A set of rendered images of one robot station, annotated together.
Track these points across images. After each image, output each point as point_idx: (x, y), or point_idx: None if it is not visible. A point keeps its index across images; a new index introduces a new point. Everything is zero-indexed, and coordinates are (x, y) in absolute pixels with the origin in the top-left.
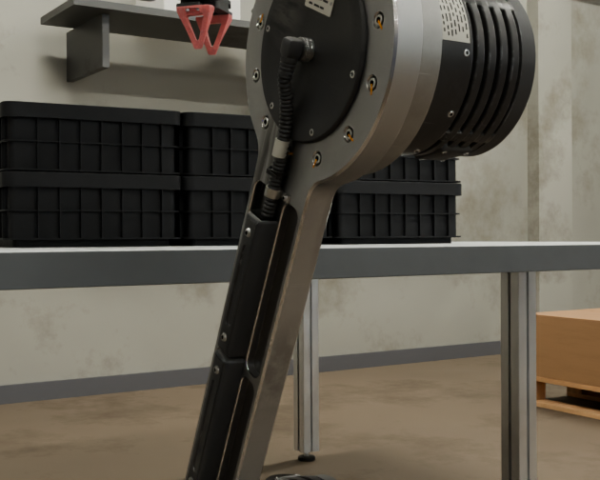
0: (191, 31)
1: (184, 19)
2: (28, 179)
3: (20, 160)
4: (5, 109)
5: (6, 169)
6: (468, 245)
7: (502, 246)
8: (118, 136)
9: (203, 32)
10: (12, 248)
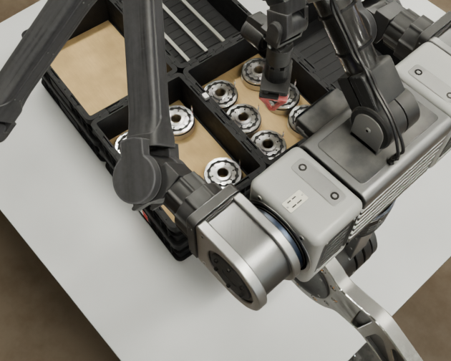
0: (268, 104)
1: (264, 101)
2: (187, 243)
3: (182, 236)
4: (172, 230)
5: (175, 244)
6: (429, 228)
7: None
8: None
9: (278, 106)
10: (192, 283)
